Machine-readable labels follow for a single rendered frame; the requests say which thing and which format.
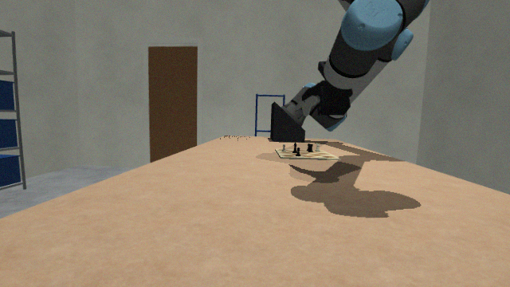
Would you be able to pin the brown and cream chessboard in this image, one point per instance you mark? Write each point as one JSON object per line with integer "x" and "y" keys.
{"x": 304, "y": 154}

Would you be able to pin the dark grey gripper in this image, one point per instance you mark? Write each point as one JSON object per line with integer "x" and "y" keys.
{"x": 332, "y": 105}

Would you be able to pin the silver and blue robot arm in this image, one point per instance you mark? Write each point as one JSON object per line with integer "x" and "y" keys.
{"x": 372, "y": 34}

